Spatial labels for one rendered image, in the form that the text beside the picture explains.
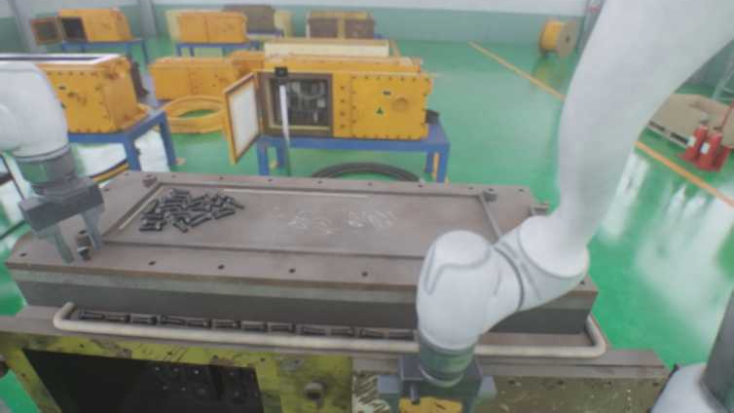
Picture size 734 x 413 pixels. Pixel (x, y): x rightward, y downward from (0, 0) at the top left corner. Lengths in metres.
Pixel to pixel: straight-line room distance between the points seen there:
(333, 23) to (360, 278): 8.50
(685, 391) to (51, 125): 0.99
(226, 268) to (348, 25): 8.44
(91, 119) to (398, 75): 2.83
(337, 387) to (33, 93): 0.80
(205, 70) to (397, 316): 6.50
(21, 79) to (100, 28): 10.42
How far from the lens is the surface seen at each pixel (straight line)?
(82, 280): 1.03
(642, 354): 1.03
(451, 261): 0.48
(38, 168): 0.88
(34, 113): 0.84
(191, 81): 7.25
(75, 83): 4.17
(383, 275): 0.80
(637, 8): 0.29
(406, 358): 0.68
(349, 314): 0.85
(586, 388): 0.97
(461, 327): 0.53
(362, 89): 3.30
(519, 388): 0.91
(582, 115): 0.32
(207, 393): 1.46
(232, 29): 9.67
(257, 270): 0.84
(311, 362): 0.86
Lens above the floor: 1.90
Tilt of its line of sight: 28 degrees down
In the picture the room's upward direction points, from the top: 2 degrees clockwise
